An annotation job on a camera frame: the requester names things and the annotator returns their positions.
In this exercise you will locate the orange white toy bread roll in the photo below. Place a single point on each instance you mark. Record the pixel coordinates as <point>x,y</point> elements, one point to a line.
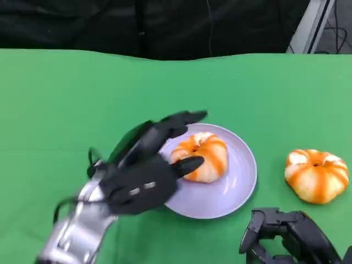
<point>209,156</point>
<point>316,178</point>

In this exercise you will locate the grey metal frame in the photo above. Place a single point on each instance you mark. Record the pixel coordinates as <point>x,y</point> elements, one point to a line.
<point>305,27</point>

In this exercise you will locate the green table cloth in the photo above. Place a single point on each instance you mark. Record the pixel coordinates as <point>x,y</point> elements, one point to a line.
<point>68,96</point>

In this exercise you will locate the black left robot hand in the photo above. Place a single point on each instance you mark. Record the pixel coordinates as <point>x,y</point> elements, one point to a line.
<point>137,181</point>

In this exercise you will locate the black backdrop curtain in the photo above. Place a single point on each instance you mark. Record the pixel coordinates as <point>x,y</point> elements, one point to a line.
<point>82,24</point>

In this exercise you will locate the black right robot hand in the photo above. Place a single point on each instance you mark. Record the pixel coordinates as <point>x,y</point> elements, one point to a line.
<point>302,233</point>

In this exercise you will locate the lilac plate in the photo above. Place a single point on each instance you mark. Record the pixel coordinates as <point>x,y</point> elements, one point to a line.
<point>220,198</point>

